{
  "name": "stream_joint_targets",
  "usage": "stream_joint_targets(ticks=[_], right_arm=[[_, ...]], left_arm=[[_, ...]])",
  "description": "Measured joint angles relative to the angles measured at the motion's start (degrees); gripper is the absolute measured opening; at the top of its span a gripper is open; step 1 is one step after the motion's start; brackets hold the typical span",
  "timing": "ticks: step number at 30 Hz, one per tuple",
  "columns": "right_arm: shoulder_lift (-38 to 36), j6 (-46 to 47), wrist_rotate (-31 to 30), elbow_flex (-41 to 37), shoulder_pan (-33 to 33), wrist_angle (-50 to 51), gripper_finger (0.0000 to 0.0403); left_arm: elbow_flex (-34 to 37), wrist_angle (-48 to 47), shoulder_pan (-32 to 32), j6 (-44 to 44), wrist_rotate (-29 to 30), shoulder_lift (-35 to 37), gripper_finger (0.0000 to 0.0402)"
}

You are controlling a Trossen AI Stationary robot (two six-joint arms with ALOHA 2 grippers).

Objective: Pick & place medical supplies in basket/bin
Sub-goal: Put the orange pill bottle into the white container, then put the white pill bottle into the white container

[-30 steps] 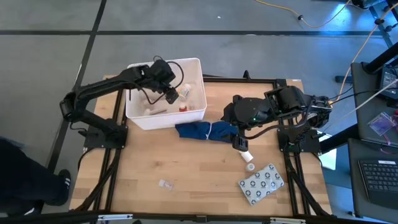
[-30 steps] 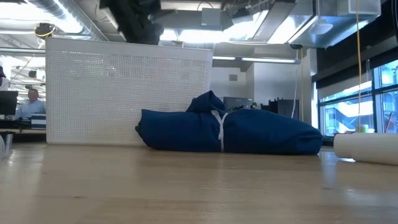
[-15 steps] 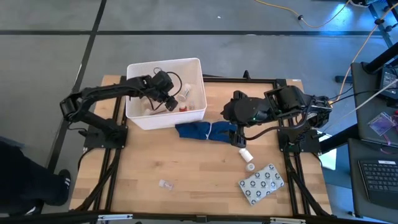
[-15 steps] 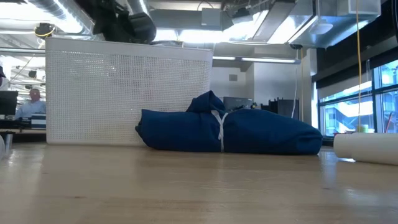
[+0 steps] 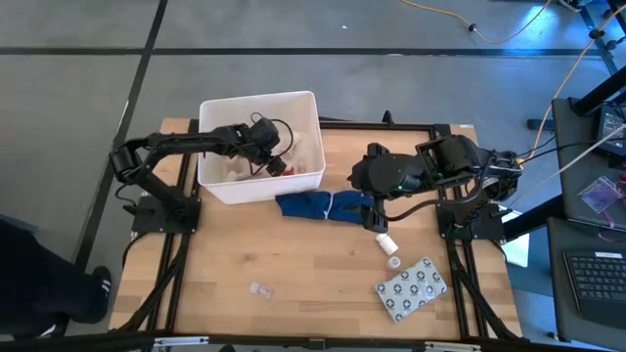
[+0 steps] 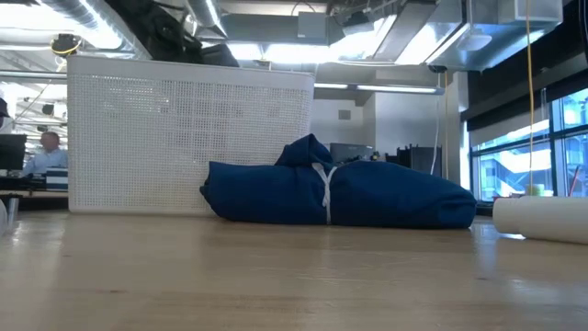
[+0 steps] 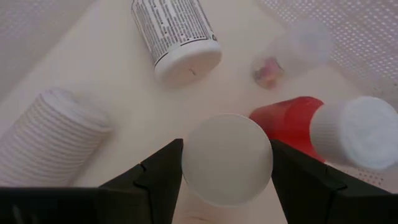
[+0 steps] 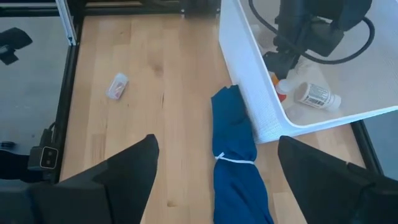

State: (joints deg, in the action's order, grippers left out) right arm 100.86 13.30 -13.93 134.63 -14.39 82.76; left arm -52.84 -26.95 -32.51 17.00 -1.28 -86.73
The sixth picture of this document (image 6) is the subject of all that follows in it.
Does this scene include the blue drawstring bag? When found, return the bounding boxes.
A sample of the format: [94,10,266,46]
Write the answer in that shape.
[198,132,478,230]

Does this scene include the dark office monitor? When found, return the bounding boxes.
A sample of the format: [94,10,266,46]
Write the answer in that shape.
[329,142,374,166]

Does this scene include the white perforated plastic basket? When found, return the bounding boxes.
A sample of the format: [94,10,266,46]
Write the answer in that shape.
[67,54,316,216]

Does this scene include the long fluorescent light fixture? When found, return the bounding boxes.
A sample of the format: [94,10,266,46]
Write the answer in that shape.
[322,82,446,97]

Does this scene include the black office equipment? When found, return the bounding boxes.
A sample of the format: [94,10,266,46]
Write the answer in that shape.
[385,144,443,178]

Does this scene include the white pendant lamp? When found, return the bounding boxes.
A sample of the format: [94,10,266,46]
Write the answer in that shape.
[457,0,493,52]

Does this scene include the white tie string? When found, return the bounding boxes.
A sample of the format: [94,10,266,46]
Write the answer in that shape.
[311,161,339,226]

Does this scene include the blue white striped box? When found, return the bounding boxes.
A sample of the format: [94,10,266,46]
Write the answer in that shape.
[44,167,69,192]

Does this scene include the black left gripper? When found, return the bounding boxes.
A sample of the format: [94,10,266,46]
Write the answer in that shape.
[197,42,241,69]

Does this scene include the wooden office desk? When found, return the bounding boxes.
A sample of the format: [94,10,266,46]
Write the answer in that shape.
[0,189,69,211]

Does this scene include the white plastic bottle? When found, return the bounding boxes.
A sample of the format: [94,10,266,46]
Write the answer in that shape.
[492,195,588,245]

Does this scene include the black computer monitor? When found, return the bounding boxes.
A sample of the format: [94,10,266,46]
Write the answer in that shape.
[0,132,28,171]

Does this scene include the person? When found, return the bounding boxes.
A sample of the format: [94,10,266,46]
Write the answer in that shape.
[21,131,69,177]

